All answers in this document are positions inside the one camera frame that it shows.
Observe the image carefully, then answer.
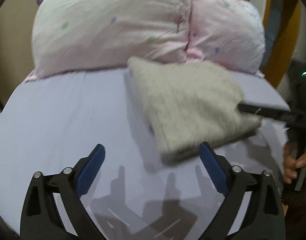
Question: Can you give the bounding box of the beige cable-knit sweater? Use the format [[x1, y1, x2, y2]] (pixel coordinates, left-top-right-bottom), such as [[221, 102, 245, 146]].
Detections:
[[127, 57, 261, 163]]

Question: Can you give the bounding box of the person's right hand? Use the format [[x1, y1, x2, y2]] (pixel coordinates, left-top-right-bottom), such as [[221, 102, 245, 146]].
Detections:
[[283, 142, 306, 184]]

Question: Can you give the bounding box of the pink floral right pillow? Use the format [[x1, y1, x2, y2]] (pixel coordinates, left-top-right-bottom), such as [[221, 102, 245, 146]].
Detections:
[[187, 0, 265, 75]]

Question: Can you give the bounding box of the pink floral pillow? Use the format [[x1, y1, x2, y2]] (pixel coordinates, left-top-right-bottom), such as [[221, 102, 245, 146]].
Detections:
[[187, 0, 265, 75], [30, 0, 191, 80]]

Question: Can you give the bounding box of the pink floral left pillow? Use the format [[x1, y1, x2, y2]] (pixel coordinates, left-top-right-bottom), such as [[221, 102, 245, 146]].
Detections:
[[30, 0, 191, 80]]

